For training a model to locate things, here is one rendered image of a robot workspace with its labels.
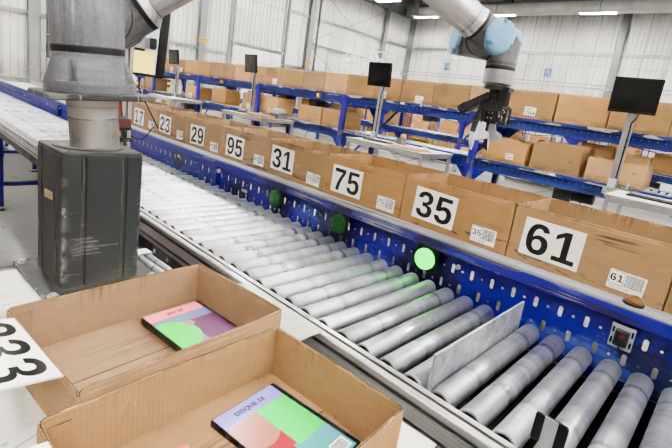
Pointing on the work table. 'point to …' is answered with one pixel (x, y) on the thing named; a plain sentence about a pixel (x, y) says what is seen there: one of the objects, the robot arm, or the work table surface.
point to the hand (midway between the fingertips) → (476, 147)
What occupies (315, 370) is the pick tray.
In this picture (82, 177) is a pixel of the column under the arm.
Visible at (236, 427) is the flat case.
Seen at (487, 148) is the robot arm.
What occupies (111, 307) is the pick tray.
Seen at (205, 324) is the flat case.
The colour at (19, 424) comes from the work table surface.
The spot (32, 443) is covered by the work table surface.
